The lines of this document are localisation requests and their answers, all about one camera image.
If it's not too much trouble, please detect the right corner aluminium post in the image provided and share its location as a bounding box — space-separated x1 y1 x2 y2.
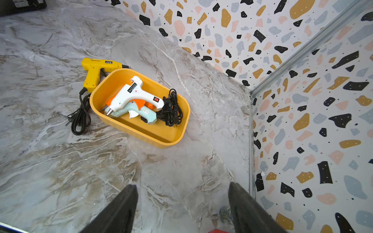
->
250 0 373 98

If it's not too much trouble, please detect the orange glue gun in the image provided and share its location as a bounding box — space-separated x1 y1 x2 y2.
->
100 95 156 112

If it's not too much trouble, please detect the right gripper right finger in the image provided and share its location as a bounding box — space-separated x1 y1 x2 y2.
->
228 182 285 233

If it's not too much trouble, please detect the mint green glue gun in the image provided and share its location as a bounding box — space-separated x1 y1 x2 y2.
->
109 101 157 125

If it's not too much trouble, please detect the yellow storage box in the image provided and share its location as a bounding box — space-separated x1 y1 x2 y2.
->
90 69 190 149

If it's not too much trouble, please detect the black flat case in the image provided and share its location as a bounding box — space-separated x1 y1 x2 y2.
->
1 0 47 17

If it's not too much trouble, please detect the red tape piece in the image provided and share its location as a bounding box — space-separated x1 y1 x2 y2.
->
208 229 228 233

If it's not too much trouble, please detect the yellow glue gun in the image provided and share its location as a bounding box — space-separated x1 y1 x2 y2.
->
67 58 130 136

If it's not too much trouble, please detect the white glue gun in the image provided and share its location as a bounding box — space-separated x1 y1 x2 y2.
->
103 76 183 127

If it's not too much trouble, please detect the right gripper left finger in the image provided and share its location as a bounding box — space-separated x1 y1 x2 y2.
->
81 184 139 233

